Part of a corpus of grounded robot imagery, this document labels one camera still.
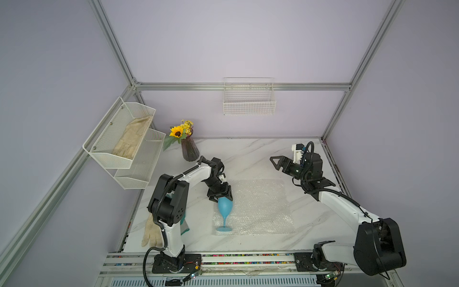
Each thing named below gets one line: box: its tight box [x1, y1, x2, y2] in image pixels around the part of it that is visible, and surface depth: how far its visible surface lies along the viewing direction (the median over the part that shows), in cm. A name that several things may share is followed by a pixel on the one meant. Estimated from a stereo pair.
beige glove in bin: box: [112, 115, 153, 160], surface depth 81 cm
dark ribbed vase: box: [181, 127, 200, 163], surface depth 106 cm
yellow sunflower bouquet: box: [163, 119, 194, 152], surface depth 93 cm
